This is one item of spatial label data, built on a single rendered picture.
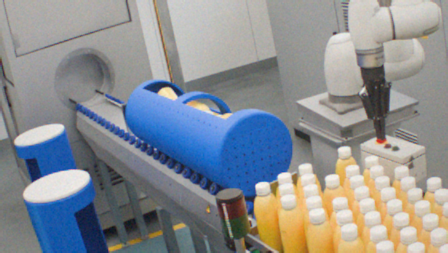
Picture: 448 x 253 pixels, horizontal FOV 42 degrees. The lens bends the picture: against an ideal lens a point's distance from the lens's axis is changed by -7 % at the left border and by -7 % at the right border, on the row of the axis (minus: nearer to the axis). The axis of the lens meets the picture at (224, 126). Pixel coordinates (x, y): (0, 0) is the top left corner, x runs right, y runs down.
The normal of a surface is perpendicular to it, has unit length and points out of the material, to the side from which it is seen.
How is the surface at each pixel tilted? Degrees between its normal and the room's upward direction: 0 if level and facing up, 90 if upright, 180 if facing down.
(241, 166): 90
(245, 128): 90
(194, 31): 90
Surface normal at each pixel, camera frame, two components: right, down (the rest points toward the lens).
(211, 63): 0.36, 0.22
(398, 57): -0.01, 0.42
